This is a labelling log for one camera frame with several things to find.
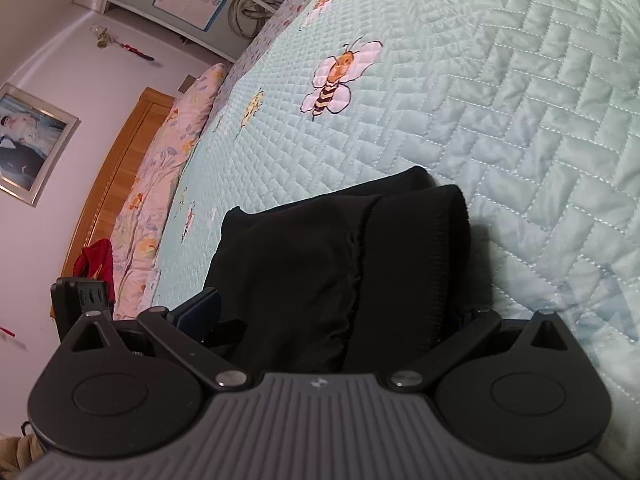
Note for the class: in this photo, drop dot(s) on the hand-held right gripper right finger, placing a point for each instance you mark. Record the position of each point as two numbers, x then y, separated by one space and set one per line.
475 330

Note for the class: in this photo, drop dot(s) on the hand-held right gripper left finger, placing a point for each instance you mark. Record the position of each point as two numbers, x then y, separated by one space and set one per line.
202 310

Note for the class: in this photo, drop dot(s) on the black pants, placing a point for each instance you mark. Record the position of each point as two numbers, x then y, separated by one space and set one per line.
320 270

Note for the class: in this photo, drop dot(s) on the red cloth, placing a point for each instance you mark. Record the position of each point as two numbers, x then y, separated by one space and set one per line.
97 262

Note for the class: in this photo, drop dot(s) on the wooden headboard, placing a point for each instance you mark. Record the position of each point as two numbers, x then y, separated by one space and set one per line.
115 180

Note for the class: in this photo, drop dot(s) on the pink floral duvet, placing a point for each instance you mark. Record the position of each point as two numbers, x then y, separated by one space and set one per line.
160 185

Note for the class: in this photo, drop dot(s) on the beige cloth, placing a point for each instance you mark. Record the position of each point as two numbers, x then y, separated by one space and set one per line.
17 452

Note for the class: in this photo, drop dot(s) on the bee print quilted bedspread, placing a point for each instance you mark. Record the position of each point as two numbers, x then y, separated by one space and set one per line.
475 110

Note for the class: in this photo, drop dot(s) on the framed wall photo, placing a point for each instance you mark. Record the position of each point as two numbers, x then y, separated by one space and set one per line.
30 145

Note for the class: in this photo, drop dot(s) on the hanging wall ornament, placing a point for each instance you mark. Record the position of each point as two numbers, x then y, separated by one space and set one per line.
107 35

